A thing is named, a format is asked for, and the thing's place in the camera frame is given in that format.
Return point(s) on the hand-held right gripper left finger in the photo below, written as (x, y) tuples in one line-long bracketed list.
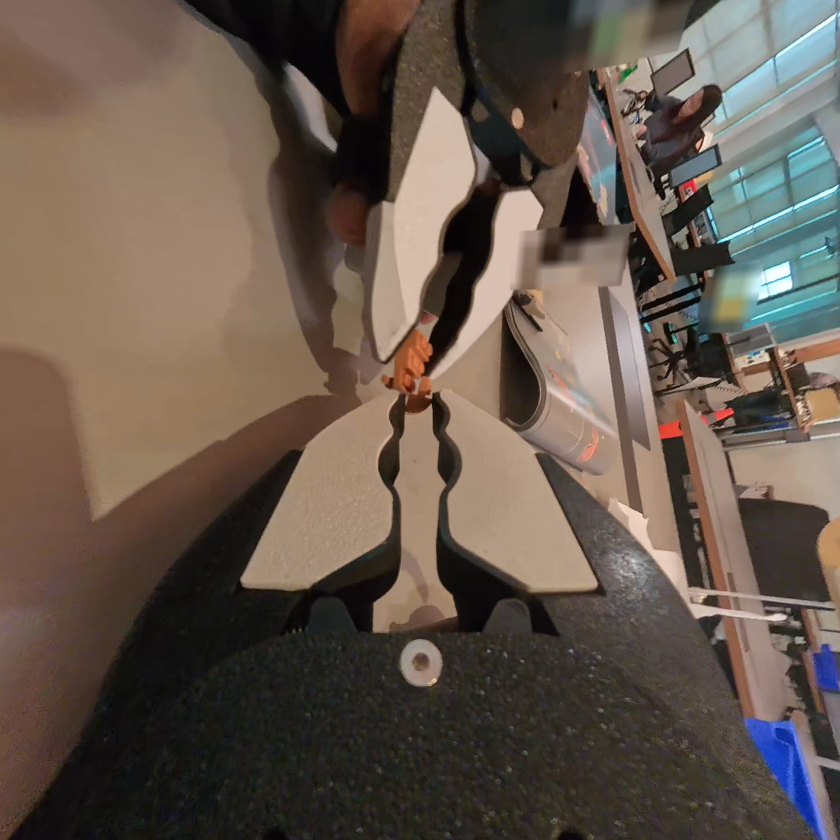
[(328, 512)]

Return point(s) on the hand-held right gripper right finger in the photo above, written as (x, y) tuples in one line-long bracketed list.
[(519, 512)]

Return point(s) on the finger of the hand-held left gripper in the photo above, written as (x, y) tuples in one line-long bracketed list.
[(505, 263), (414, 223)]

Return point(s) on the small brown brick plate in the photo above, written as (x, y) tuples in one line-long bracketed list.
[(414, 352)]

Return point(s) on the small brown brick piece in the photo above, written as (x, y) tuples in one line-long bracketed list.
[(410, 385)]

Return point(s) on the grey desk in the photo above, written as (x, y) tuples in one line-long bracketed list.
[(158, 263)]

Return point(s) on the person's left hand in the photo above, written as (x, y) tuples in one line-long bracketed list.
[(374, 33)]

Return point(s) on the grey instruction booklet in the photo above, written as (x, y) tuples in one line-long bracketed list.
[(551, 381)]

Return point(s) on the light grey table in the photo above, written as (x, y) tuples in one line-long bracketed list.
[(628, 381)]

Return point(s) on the row of blue plastic bins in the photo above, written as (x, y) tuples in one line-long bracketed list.
[(788, 775)]

